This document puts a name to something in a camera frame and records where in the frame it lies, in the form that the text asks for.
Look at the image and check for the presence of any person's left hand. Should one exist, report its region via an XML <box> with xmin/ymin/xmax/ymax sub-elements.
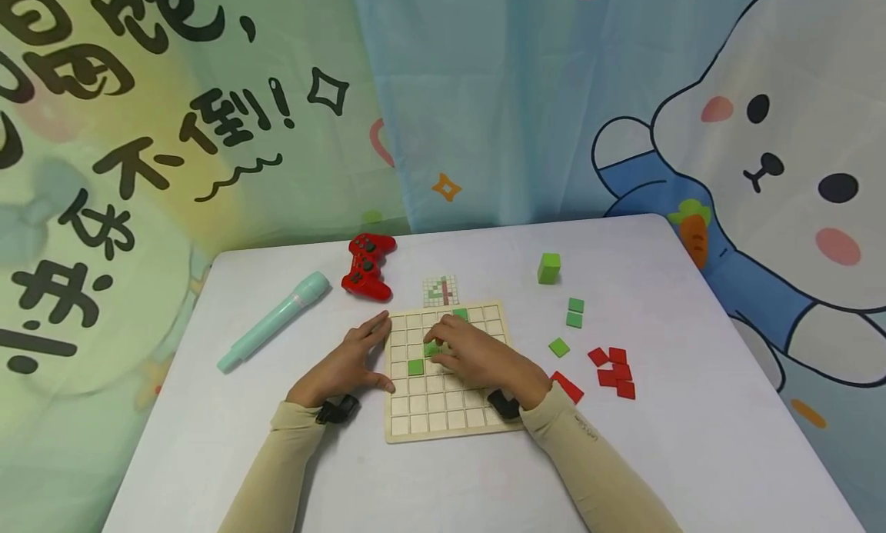
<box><xmin>285</xmin><ymin>311</ymin><xmax>396</xmax><ymax>411</ymax></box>

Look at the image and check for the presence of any black wrist band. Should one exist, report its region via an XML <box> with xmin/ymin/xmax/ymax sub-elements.
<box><xmin>315</xmin><ymin>395</ymin><xmax>361</xmax><ymax>425</ymax></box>
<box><xmin>486</xmin><ymin>389</ymin><xmax>524</xmax><ymax>421</ymax></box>

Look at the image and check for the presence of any person's right forearm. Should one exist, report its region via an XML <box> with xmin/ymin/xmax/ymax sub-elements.
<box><xmin>519</xmin><ymin>382</ymin><xmax>684</xmax><ymax>533</ymax></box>

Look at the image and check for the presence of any mint green toy microphone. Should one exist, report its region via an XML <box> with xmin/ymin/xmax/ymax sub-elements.
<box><xmin>216</xmin><ymin>271</ymin><xmax>331</xmax><ymax>375</ymax></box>

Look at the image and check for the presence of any person's left forearm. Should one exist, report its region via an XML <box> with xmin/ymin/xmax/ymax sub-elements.
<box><xmin>218</xmin><ymin>398</ymin><xmax>331</xmax><ymax>533</ymax></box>

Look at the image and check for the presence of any person's right hand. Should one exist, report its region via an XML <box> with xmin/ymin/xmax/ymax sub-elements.
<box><xmin>423</xmin><ymin>315</ymin><xmax>554</xmax><ymax>411</ymax></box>

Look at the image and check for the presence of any wooden grid board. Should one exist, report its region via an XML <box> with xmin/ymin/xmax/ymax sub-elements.
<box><xmin>382</xmin><ymin>301</ymin><xmax>527</xmax><ymax>445</ymax></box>

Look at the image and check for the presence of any red game controller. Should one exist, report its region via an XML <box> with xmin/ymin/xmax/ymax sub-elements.
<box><xmin>340</xmin><ymin>233</ymin><xmax>398</xmax><ymax>302</ymax></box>

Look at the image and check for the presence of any pattern card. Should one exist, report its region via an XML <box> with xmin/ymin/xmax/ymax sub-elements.
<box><xmin>422</xmin><ymin>275</ymin><xmax>460</xmax><ymax>308</ymax></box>

